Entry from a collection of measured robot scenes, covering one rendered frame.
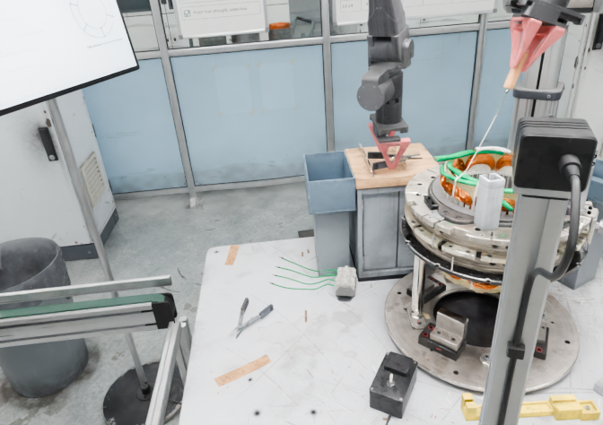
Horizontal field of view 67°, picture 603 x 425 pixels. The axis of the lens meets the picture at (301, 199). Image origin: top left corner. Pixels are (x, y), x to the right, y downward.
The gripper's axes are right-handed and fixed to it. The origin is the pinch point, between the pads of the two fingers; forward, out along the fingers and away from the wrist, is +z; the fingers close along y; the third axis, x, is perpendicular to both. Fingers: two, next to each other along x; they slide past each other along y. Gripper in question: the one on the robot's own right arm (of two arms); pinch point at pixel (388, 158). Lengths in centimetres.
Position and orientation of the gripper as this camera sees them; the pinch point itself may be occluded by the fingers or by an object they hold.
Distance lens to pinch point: 107.1
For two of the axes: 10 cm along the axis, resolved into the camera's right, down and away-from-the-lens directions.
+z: 0.8, 8.7, 4.9
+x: 9.9, -1.0, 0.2
